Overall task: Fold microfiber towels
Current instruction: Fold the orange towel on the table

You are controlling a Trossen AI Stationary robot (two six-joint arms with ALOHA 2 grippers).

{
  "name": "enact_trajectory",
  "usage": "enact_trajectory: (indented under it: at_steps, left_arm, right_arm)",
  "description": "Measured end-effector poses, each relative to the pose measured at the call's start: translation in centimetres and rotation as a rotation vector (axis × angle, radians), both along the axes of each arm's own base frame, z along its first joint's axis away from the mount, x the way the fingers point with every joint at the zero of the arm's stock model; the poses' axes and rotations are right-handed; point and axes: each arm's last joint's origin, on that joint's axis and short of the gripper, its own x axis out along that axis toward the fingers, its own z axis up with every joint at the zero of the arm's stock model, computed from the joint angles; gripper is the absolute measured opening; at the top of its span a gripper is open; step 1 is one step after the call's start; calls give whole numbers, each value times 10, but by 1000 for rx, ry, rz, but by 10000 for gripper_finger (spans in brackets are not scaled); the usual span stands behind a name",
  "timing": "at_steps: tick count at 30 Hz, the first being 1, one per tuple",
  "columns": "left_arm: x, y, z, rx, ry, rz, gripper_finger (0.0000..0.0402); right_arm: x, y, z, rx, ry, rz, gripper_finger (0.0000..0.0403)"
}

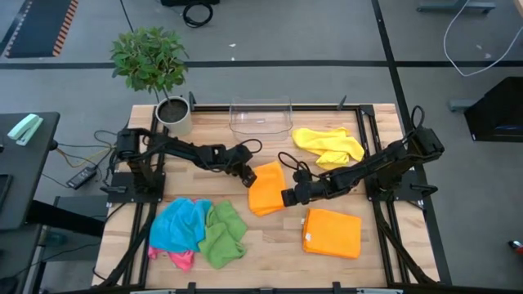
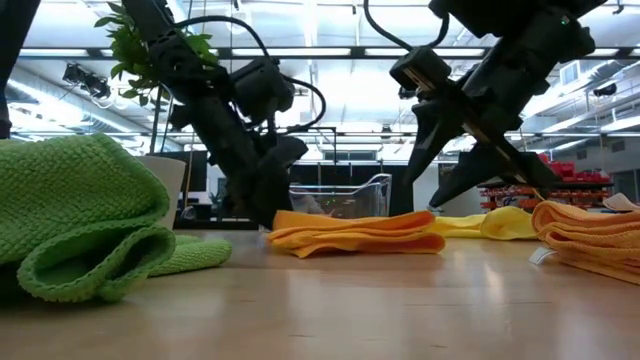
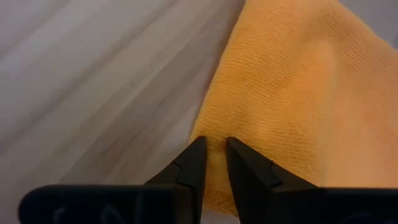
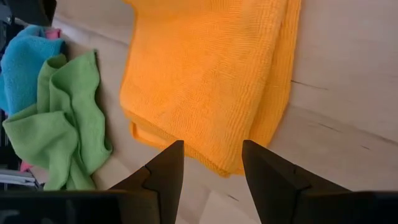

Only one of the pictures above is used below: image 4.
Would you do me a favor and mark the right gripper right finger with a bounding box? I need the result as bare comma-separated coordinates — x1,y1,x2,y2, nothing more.
242,139,351,224

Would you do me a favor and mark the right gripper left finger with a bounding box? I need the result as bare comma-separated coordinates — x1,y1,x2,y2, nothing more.
109,140,185,224

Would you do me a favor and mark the orange microfiber towel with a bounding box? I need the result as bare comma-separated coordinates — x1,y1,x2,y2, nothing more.
119,0,302,178

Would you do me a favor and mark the green microfiber towel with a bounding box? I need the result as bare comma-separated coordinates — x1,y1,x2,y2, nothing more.
2,50,113,191

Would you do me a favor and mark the blue microfiber towel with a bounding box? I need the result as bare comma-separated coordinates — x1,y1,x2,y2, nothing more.
0,24,67,116

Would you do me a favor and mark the light grey metal bracket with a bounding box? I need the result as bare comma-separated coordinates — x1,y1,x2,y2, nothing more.
0,168,41,189

